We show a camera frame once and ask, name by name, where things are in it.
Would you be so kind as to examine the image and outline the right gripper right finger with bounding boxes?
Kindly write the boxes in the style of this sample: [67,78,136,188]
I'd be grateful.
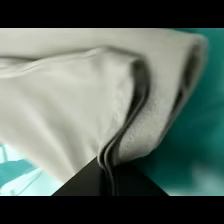
[112,161,169,197]

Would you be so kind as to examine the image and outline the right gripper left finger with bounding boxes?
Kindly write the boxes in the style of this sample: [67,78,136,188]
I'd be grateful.
[51,155,107,197]

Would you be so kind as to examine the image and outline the white shirt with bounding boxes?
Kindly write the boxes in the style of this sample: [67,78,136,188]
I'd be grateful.
[0,28,209,197]

